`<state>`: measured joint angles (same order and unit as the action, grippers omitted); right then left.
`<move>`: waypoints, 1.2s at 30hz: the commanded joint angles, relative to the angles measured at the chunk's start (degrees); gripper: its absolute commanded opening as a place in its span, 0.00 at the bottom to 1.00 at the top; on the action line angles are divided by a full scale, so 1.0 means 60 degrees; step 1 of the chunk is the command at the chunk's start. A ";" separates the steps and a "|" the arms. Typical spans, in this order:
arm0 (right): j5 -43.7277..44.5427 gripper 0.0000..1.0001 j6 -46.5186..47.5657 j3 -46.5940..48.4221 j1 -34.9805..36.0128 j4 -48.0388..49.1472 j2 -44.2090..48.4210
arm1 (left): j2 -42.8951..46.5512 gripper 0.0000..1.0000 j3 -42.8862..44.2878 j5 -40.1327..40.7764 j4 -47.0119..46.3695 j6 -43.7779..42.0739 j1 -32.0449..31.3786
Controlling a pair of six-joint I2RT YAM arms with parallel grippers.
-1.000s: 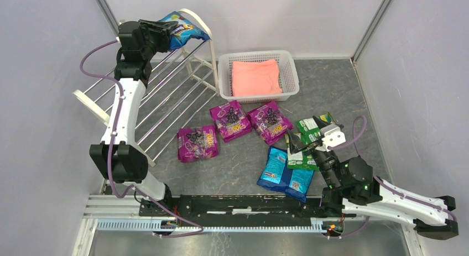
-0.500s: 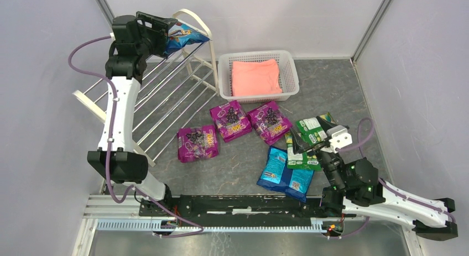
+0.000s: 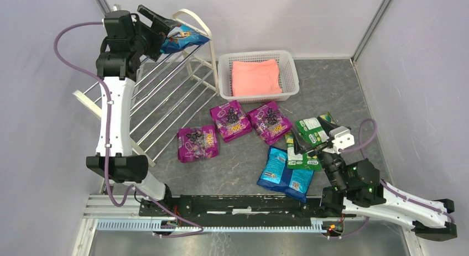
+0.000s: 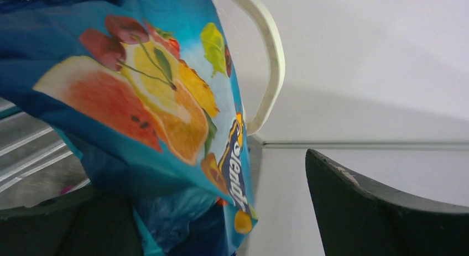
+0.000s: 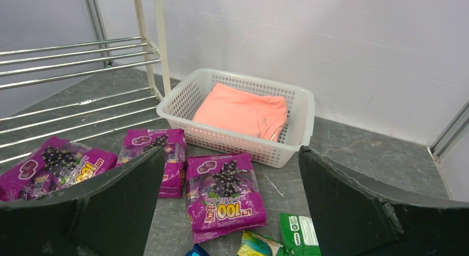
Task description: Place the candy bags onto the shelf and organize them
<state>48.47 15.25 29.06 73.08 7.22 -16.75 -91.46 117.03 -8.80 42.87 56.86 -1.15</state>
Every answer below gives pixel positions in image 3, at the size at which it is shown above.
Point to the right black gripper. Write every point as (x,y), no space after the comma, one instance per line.
(317,150)

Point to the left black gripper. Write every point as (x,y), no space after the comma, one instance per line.
(156,29)

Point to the green candy bag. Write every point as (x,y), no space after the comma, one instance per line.
(312,131)
(297,161)

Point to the blue candy bag with fruits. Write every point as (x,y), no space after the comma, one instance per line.
(180,37)

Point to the blue candy bag back side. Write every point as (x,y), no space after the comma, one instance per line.
(276,176)

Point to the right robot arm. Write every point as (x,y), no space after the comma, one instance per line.
(357,188)

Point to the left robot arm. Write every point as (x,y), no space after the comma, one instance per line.
(129,37)

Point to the purple candy bag right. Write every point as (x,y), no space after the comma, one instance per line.
(269,122)

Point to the purple candy bag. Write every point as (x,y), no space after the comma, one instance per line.
(230,120)
(269,122)
(197,143)

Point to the cream metal shelf rack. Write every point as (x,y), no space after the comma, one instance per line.
(170,92)

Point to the purple candy bag middle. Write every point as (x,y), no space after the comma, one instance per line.
(230,120)

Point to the purple candy bag left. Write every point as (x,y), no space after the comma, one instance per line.
(197,143)

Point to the white plastic basket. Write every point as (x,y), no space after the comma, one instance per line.
(288,77)

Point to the pink folded cloth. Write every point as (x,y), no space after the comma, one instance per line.
(255,78)

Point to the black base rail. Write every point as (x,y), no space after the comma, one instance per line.
(248,210)

